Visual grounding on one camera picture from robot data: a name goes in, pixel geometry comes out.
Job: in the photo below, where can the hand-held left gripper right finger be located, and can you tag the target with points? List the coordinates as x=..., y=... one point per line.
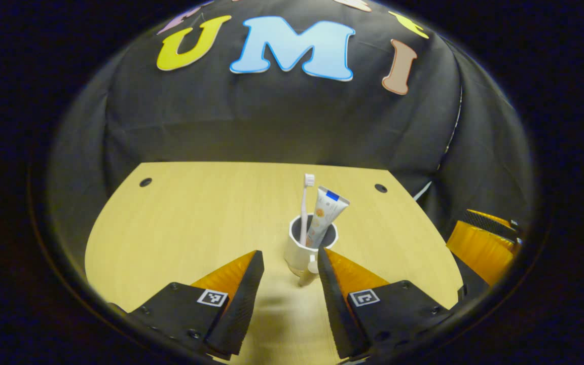
x=335, y=309

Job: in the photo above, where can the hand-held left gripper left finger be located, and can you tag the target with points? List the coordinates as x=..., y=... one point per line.
x=244, y=304

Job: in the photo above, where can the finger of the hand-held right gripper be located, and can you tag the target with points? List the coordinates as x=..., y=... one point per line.
x=479, y=251
x=489, y=223

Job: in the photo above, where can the white toothpaste tube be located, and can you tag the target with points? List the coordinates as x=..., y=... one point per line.
x=327, y=213

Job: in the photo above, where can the pink toothbrush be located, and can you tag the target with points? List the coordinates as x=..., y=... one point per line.
x=304, y=213

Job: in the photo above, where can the light wooden desktop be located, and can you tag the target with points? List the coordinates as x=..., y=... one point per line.
x=180, y=228

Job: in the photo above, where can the black backdrop cloth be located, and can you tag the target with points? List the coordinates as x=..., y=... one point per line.
x=271, y=121

